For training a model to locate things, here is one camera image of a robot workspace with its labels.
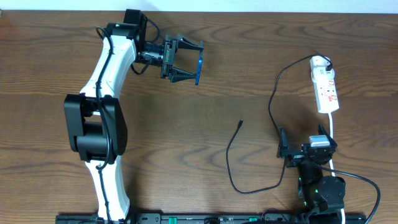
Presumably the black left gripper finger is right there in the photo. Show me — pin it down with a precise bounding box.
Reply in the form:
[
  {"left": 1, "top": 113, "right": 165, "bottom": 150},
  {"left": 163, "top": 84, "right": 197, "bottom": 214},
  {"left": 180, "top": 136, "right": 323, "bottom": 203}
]
[
  {"left": 176, "top": 34, "right": 204, "bottom": 58},
  {"left": 169, "top": 67, "right": 197, "bottom": 83}
]

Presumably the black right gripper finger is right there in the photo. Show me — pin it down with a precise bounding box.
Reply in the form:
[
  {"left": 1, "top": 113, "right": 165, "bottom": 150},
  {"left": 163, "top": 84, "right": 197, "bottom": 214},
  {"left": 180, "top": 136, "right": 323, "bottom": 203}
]
[
  {"left": 277, "top": 127, "right": 289, "bottom": 158},
  {"left": 318, "top": 124, "right": 336, "bottom": 147}
]

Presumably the blue Galaxy smartphone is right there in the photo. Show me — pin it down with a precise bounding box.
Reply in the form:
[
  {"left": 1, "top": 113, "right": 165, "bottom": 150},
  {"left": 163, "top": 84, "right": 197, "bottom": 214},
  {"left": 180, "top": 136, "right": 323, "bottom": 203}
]
[{"left": 195, "top": 57, "right": 203, "bottom": 85}]

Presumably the black USB charging cable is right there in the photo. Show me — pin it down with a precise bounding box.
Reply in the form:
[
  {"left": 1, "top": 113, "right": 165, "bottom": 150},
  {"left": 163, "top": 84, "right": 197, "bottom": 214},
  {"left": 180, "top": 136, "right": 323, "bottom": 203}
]
[{"left": 226, "top": 54, "right": 333, "bottom": 195}]

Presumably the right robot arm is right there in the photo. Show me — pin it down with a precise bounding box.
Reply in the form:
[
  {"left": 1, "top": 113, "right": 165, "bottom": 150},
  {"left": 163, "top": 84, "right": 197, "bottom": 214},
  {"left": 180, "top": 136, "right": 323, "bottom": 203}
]
[{"left": 277, "top": 125, "right": 346, "bottom": 223}]

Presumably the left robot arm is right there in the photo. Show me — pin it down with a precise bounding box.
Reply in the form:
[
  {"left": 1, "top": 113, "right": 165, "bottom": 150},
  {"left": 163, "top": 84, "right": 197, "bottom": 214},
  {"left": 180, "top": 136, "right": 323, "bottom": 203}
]
[{"left": 63, "top": 9, "right": 204, "bottom": 223}]

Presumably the white USB charger plug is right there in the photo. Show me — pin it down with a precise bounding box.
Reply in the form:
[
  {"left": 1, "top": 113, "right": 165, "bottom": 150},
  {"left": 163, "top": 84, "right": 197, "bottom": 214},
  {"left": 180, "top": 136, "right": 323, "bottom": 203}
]
[{"left": 310, "top": 55, "right": 333, "bottom": 70}]

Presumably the white power strip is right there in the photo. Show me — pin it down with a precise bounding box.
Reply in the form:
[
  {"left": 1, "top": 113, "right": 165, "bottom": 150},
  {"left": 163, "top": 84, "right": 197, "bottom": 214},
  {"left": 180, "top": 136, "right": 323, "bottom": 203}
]
[{"left": 311, "top": 67, "right": 340, "bottom": 114}]

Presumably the white power strip cord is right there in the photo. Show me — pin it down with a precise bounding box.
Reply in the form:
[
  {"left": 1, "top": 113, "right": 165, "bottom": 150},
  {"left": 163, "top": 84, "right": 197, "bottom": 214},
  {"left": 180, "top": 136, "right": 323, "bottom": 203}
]
[{"left": 327, "top": 112, "right": 346, "bottom": 224}]

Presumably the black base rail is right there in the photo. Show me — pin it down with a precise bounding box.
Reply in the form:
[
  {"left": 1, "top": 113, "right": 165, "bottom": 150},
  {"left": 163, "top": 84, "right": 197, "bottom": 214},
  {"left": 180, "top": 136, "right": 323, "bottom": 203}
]
[{"left": 55, "top": 212, "right": 366, "bottom": 224}]

